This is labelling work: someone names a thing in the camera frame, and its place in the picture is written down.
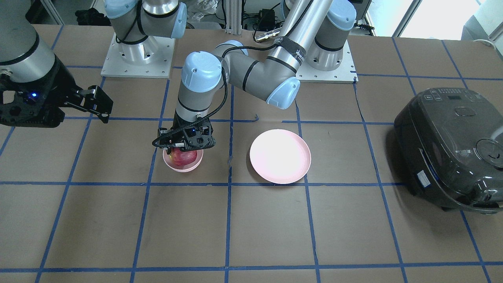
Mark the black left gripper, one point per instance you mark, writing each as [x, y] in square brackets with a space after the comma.
[181, 126]

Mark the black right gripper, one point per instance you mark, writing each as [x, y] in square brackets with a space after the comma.
[54, 83]

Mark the red apple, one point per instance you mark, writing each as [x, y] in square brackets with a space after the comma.
[181, 158]

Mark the small pink bowl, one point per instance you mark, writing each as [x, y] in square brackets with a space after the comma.
[183, 168]

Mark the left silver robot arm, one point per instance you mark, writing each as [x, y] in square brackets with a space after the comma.
[310, 45]

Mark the pink plate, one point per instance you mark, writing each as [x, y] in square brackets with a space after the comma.
[280, 156]

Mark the dark grey rice cooker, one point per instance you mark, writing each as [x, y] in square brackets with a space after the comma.
[451, 140]

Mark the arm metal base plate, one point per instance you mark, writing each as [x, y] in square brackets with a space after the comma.
[322, 66]
[151, 58]

